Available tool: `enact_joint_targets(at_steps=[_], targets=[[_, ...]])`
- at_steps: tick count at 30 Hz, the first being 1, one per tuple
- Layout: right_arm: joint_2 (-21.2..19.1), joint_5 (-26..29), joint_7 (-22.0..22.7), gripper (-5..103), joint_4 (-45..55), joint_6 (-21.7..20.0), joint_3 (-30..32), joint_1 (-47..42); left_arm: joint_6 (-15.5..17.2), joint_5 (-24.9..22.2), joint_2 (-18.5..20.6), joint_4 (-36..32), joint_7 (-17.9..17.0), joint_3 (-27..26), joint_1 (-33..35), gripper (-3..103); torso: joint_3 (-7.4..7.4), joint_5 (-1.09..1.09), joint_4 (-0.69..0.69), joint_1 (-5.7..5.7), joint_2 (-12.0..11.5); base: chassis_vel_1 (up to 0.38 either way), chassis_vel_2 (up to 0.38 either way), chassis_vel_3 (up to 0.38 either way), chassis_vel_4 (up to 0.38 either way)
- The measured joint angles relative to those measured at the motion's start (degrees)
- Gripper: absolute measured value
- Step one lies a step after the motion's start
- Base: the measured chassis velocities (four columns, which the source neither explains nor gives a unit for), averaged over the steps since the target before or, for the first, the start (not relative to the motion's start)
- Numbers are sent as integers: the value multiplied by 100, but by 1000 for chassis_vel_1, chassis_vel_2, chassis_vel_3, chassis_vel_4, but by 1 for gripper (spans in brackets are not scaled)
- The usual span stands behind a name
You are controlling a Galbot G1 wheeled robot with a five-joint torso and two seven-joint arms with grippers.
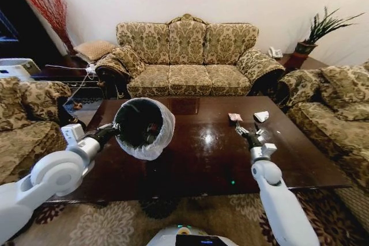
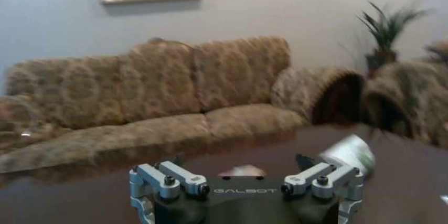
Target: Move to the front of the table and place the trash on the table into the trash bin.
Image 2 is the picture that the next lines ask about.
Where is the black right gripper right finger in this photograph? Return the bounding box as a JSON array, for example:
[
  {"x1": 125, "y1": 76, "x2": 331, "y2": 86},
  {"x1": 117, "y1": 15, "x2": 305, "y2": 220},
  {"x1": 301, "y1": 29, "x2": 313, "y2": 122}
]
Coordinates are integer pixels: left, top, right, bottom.
[{"x1": 281, "y1": 153, "x2": 365, "y2": 224}]

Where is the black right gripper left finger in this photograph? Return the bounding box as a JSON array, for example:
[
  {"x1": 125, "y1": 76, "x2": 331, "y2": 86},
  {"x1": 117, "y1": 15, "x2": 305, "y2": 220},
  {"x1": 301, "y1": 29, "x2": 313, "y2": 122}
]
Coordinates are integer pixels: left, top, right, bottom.
[{"x1": 128, "y1": 155, "x2": 211, "y2": 224}]

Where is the small white paper scrap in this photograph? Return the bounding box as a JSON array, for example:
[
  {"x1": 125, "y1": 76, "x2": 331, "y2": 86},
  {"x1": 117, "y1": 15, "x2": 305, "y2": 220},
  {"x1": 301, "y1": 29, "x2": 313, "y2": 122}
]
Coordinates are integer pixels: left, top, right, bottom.
[{"x1": 217, "y1": 164, "x2": 268, "y2": 178}]

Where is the tan patterned fabric sofa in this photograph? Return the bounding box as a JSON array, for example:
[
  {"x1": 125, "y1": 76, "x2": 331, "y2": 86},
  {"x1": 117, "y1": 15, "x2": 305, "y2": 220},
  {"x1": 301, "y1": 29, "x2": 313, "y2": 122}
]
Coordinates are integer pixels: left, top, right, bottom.
[{"x1": 0, "y1": 36, "x2": 365, "y2": 174}]

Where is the tan patterned armchair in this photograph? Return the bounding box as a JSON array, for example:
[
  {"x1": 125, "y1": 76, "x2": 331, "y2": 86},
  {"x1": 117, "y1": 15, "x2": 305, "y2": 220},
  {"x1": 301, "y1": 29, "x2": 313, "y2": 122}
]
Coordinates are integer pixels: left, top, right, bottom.
[{"x1": 360, "y1": 39, "x2": 448, "y2": 150}]

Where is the green potted palm plant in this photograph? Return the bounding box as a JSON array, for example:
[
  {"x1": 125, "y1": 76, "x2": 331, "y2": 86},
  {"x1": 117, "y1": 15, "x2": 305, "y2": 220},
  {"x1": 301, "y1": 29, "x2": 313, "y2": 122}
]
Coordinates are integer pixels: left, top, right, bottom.
[{"x1": 341, "y1": 0, "x2": 433, "y2": 77}]

